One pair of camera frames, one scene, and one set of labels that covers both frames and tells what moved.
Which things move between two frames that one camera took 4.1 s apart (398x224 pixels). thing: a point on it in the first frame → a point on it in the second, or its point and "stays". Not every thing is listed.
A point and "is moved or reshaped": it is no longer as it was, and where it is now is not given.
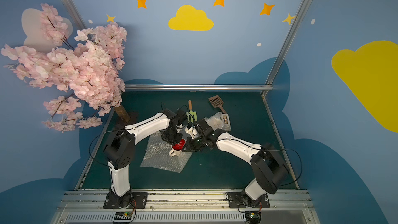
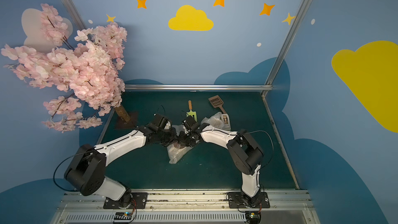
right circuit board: (253, 217) stays
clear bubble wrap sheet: (157, 155) is moved or reshaped
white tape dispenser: (226, 122) stays
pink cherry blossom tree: (83, 63) stays
